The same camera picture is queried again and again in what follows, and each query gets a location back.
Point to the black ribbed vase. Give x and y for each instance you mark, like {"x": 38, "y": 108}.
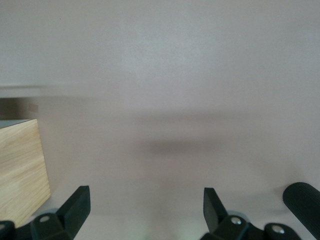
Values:
{"x": 303, "y": 202}

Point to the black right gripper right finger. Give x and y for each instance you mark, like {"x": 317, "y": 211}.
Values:
{"x": 215, "y": 212}

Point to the light wooden drawer cabinet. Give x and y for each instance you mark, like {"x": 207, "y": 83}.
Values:
{"x": 21, "y": 165}

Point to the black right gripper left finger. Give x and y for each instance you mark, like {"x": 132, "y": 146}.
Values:
{"x": 75, "y": 212}

